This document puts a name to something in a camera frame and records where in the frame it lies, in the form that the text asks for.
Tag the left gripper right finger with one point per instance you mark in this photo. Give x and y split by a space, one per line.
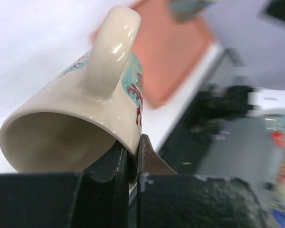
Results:
166 199

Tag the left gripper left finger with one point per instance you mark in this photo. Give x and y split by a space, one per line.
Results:
97 197

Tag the salmon pink tray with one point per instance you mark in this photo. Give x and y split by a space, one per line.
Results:
149 49

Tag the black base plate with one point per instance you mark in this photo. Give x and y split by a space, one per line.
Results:
228 129

